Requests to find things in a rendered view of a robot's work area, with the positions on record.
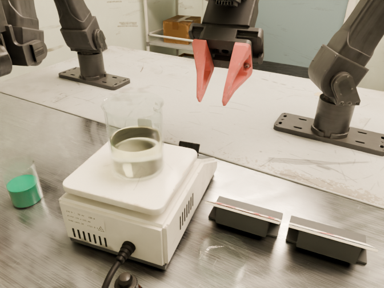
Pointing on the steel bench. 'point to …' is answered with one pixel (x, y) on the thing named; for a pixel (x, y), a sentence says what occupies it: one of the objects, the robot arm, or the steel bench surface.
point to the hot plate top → (160, 200)
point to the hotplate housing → (138, 221)
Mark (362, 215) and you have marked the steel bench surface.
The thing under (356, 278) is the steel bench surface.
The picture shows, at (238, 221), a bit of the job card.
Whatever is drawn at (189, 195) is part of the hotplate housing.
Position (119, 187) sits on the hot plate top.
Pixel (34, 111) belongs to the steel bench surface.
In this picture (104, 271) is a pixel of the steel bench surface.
